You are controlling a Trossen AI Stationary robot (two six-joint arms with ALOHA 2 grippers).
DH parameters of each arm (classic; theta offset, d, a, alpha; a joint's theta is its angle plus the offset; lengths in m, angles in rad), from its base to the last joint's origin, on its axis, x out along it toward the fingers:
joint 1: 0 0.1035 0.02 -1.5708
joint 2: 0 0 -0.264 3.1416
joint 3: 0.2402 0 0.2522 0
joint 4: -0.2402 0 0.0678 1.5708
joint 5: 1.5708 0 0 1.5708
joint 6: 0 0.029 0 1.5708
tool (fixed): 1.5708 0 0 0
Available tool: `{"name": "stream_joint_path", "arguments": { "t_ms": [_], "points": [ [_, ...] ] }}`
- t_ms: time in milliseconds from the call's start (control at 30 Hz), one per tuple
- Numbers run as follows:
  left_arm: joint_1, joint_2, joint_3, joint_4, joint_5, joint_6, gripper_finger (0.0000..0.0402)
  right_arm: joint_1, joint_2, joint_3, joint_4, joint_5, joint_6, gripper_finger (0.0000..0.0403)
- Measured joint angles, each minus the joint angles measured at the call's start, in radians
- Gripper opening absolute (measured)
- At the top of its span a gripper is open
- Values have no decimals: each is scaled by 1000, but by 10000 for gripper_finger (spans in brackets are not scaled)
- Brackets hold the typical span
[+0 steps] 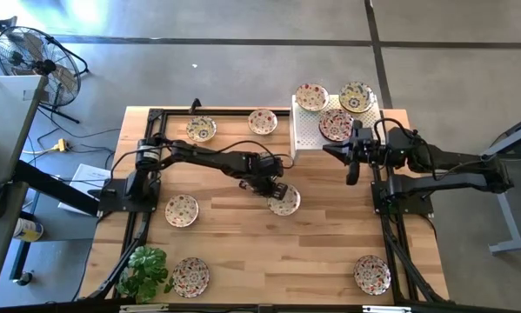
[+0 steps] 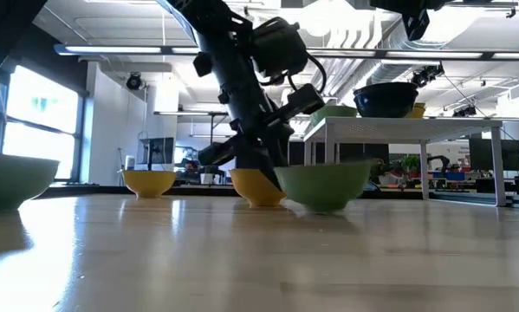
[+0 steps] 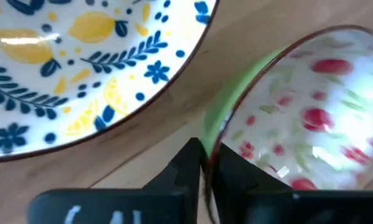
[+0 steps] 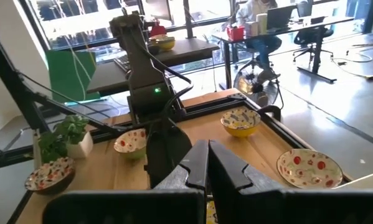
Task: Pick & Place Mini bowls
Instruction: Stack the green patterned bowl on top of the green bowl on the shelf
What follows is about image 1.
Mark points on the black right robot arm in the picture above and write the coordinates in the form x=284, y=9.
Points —
x=456, y=163

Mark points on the yellow bowl blue floral inside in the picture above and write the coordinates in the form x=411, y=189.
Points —
x=201, y=128
x=356, y=97

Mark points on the yellow power plug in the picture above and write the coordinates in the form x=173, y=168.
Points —
x=61, y=145

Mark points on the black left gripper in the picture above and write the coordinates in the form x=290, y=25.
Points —
x=258, y=180

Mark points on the white paper sheet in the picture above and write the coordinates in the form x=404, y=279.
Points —
x=86, y=178

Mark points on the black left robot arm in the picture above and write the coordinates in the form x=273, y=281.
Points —
x=208, y=158

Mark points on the black aluminium table frame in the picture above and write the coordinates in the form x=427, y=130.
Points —
x=225, y=112

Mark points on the navy bowl red floral inside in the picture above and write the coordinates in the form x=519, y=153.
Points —
x=372, y=275
x=335, y=124
x=190, y=277

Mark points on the grey desk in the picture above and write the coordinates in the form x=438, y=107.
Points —
x=3, y=121

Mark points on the small black rail bracket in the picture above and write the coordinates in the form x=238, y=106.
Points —
x=195, y=105

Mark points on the green bowl red dotted inside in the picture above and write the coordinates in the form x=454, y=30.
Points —
x=262, y=121
x=181, y=210
x=288, y=206
x=312, y=96

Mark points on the white yellow can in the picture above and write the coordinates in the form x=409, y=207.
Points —
x=27, y=230

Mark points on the black floor fan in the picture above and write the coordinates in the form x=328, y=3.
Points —
x=44, y=66

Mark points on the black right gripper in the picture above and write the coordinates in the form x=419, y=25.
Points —
x=366, y=152

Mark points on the green artificial plant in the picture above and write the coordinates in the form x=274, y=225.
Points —
x=147, y=265

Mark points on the grey metal table frame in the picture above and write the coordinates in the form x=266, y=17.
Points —
x=510, y=226

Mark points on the silver rail bracket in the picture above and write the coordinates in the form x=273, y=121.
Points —
x=386, y=309
x=142, y=308

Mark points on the blue desk leg with caster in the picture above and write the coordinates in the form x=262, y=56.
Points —
x=20, y=261

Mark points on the white perforated metal shelf riser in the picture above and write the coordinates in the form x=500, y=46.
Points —
x=305, y=130

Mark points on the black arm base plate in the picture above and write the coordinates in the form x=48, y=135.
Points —
x=116, y=202
x=408, y=208

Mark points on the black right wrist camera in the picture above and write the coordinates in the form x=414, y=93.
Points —
x=362, y=130

